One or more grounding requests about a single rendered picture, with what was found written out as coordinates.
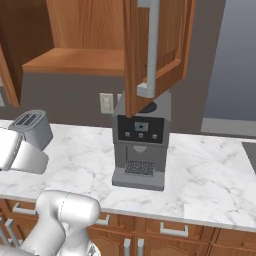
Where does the wooden base cabinet door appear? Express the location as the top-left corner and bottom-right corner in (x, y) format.
(134, 232), (213, 256)
(0, 214), (38, 248)
(207, 243), (256, 256)
(87, 227), (136, 256)

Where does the grey coffee machine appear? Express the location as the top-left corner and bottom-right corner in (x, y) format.
(111, 89), (173, 192)

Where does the grey toaster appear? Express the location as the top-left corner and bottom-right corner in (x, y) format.
(7, 109), (54, 152)

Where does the wooden drawer front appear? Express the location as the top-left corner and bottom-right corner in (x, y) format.
(87, 211), (136, 235)
(0, 198), (42, 221)
(214, 227), (256, 250)
(134, 216), (218, 247)

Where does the dark grey hob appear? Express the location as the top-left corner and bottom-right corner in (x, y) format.
(241, 141), (256, 167)

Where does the white wall outlet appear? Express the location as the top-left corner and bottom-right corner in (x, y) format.
(99, 92), (115, 115)

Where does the long grey cabinet door handle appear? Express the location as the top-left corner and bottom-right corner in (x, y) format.
(136, 0), (161, 99)

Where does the open wooden wall cabinet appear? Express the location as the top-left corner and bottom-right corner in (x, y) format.
(0, 0), (126, 78)

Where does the grey drawer handle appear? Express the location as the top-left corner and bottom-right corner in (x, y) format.
(12, 202), (38, 216)
(159, 221), (190, 239)
(94, 213), (111, 227)

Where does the wooden cabinet door, long handle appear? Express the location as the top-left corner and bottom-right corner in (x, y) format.
(122, 0), (196, 119)

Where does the grey base cabinet handle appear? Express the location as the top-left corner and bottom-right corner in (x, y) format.
(136, 237), (146, 256)
(4, 217), (20, 248)
(123, 237), (132, 256)

